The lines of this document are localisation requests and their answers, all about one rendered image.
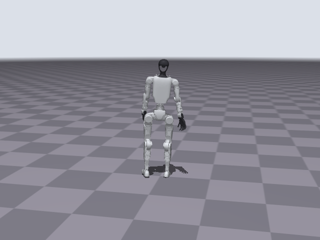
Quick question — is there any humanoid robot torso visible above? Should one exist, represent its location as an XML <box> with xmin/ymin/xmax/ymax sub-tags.
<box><xmin>152</xmin><ymin>74</ymin><xmax>172</xmax><ymax>121</ymax></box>

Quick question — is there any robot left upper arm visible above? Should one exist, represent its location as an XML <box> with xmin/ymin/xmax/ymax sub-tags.
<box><xmin>145</xmin><ymin>76</ymin><xmax>154</xmax><ymax>99</ymax></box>

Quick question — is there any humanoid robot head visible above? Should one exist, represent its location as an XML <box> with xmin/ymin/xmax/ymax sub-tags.
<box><xmin>157</xmin><ymin>59</ymin><xmax>169</xmax><ymax>78</ymax></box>

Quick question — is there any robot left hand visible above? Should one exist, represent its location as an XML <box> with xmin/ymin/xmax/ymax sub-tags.
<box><xmin>142</xmin><ymin>111</ymin><xmax>147</xmax><ymax>121</ymax></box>

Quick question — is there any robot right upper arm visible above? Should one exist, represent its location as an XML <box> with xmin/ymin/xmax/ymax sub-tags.
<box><xmin>171</xmin><ymin>78</ymin><xmax>180</xmax><ymax>102</ymax></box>

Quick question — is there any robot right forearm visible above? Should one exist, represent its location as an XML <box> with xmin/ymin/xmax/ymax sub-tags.
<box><xmin>175</xmin><ymin>96</ymin><xmax>183</xmax><ymax>118</ymax></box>

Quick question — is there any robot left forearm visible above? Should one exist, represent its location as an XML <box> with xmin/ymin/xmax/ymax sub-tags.
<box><xmin>141</xmin><ymin>93</ymin><xmax>149</xmax><ymax>114</ymax></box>

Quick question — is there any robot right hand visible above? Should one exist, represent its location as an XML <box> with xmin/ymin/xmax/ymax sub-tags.
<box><xmin>177</xmin><ymin>113</ymin><xmax>186</xmax><ymax>131</ymax></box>

